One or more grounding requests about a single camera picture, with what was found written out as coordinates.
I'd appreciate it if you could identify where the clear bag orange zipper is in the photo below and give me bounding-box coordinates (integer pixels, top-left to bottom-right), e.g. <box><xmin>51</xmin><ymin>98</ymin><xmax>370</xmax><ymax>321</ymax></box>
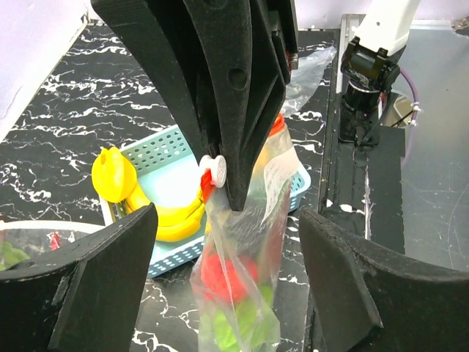
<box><xmin>281</xmin><ymin>46</ymin><xmax>336</xmax><ymax>117</ymax></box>
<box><xmin>191</xmin><ymin>115</ymin><xmax>299</xmax><ymax>351</ymax></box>

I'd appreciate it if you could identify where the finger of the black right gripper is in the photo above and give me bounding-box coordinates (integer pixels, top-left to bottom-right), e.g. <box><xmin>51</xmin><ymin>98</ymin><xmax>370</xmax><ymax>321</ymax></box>
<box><xmin>92</xmin><ymin>1</ymin><xmax>219</xmax><ymax>158</ymax></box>

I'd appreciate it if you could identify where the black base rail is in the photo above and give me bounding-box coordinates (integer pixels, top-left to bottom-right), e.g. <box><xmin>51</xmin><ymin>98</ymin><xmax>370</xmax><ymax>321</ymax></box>
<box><xmin>320</xmin><ymin>126</ymin><xmax>406</xmax><ymax>254</ymax></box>

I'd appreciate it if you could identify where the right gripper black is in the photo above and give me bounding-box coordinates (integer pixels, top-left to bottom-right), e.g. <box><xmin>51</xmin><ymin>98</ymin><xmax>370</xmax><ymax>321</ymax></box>
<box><xmin>185</xmin><ymin>1</ymin><xmax>298</xmax><ymax>211</ymax></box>

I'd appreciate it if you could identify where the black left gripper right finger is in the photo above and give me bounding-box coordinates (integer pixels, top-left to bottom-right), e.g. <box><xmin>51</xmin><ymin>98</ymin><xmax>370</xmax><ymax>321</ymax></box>
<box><xmin>299</xmin><ymin>208</ymin><xmax>468</xmax><ymax>351</ymax></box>

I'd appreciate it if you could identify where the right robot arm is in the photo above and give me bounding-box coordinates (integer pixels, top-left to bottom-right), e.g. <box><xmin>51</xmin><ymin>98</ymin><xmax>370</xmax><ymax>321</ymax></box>
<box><xmin>92</xmin><ymin>0</ymin><xmax>418</xmax><ymax>210</ymax></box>

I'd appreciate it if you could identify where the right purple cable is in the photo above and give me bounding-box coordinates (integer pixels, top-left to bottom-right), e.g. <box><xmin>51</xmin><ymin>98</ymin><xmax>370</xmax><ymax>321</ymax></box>
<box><xmin>399</xmin><ymin>69</ymin><xmax>422</xmax><ymax>162</ymax></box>

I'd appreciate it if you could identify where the yellow banana bunch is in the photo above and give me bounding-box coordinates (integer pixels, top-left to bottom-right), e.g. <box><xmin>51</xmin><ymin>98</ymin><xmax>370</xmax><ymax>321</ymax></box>
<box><xmin>123</xmin><ymin>186</ymin><xmax>205</xmax><ymax>243</ymax></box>

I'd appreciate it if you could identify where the white dotted zip bag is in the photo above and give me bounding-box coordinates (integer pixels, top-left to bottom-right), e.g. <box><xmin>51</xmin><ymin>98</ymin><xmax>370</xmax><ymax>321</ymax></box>
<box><xmin>1</xmin><ymin>220</ymin><xmax>103</xmax><ymax>271</ymax></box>

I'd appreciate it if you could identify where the yellow starfruit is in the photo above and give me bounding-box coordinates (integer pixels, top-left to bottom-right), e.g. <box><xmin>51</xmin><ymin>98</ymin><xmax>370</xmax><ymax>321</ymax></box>
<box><xmin>92</xmin><ymin>146</ymin><xmax>137</xmax><ymax>203</ymax></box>

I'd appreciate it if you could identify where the light blue plastic basket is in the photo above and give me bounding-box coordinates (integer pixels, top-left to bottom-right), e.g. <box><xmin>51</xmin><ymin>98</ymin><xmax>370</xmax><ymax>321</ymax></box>
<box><xmin>98</xmin><ymin>124</ymin><xmax>312</xmax><ymax>278</ymax></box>

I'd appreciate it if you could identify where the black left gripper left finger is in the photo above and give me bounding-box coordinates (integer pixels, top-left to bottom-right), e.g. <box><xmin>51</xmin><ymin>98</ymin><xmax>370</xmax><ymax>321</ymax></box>
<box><xmin>1</xmin><ymin>205</ymin><xmax>158</xmax><ymax>351</ymax></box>

